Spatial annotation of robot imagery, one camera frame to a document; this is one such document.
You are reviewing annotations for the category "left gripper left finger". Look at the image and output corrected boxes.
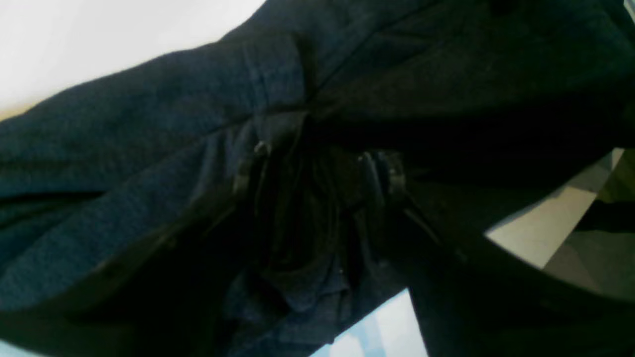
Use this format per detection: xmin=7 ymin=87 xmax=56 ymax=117
xmin=1 ymin=142 xmax=271 ymax=357

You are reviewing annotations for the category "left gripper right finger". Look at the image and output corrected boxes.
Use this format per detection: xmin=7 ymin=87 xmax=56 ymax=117
xmin=358 ymin=152 xmax=634 ymax=357

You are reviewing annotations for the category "dark grey T-shirt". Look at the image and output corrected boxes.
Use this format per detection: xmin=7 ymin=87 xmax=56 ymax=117
xmin=1 ymin=0 xmax=634 ymax=357

